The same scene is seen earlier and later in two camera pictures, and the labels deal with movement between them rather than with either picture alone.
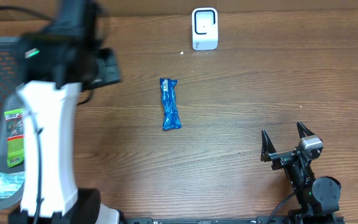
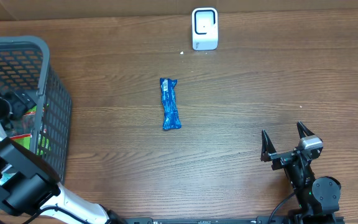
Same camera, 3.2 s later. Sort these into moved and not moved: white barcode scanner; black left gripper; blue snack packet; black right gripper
Moved: black left gripper
Not moved: blue snack packet; white barcode scanner; black right gripper
